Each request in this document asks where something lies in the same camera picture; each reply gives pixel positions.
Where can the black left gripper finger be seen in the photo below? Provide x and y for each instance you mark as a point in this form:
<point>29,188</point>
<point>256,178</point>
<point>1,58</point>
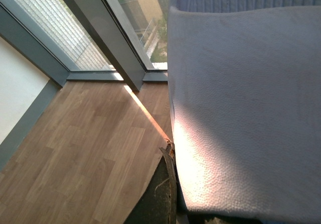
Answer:
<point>158,204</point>

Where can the light blue slipper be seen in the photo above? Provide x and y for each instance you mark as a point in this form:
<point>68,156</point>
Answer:
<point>244,87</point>

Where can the dark window frame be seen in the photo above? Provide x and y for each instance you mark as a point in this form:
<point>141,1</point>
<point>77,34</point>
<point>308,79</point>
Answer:
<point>88,40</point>

